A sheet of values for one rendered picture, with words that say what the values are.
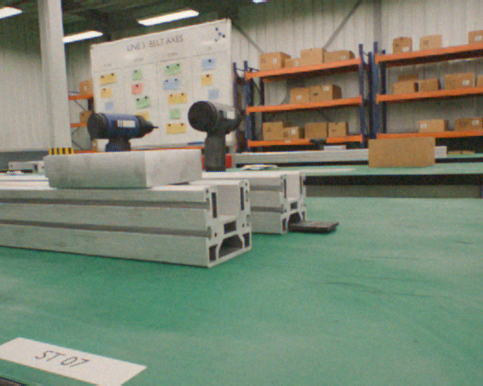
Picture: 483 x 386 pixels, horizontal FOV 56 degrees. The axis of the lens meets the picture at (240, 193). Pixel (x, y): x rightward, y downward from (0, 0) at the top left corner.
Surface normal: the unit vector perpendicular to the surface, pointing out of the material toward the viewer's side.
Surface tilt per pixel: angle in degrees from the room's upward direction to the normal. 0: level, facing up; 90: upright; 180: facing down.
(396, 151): 89
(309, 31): 90
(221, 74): 90
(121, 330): 0
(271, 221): 90
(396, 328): 0
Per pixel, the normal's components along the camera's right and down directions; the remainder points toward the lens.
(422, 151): -0.52, 0.08
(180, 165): 0.88, 0.00
